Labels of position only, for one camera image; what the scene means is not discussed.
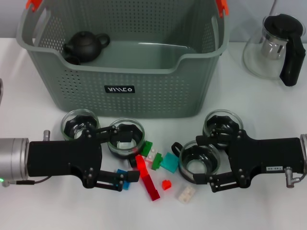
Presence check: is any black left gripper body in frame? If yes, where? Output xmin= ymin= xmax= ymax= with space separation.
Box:
xmin=28 ymin=129 xmax=103 ymax=189

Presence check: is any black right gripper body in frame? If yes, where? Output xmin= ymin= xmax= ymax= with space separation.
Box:
xmin=226 ymin=129 xmax=303 ymax=195

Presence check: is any blue square toy brick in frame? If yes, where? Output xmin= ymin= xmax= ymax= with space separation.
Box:
xmin=117 ymin=169 xmax=131 ymax=191

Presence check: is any glass teacup black sleeve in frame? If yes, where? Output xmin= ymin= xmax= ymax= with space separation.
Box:
xmin=170 ymin=140 xmax=221 ymax=185
xmin=202 ymin=109 xmax=244 ymax=148

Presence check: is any glass jar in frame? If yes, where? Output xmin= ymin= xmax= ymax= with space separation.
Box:
xmin=60 ymin=109 xmax=100 ymax=142
xmin=106 ymin=118 xmax=146 ymax=168

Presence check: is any grey perforated plastic storage bin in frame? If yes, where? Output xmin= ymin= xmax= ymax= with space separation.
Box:
xmin=16 ymin=0 xmax=230 ymax=119

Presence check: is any bright red long brick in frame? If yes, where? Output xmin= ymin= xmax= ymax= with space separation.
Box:
xmin=135 ymin=155 xmax=150 ymax=178

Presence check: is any translucent white toy brick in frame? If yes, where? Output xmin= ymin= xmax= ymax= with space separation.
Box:
xmin=174 ymin=184 xmax=196 ymax=205

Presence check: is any dark red long brick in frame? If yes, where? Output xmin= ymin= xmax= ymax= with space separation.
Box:
xmin=141 ymin=174 xmax=161 ymax=201

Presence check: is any green toy brick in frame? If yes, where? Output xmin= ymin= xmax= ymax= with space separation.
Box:
xmin=151 ymin=153 xmax=164 ymax=171
xmin=141 ymin=140 xmax=154 ymax=156

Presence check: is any small white toy brick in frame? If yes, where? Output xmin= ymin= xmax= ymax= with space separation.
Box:
xmin=145 ymin=148 xmax=161 ymax=166

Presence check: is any teal square toy brick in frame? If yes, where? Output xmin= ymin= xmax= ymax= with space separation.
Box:
xmin=160 ymin=151 xmax=179 ymax=173

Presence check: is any black clay teapot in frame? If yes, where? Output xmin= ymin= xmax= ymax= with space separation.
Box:
xmin=63 ymin=31 xmax=111 ymax=63

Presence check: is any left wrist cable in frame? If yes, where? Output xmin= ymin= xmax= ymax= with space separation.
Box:
xmin=1 ymin=176 xmax=52 ymax=187

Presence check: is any glass pitcher black handle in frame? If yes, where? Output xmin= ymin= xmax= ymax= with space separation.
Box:
xmin=242 ymin=13 xmax=307 ymax=87

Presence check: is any orange bin handle clip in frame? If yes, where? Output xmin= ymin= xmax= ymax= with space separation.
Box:
xmin=25 ymin=0 xmax=42 ymax=12
xmin=215 ymin=0 xmax=229 ymax=18

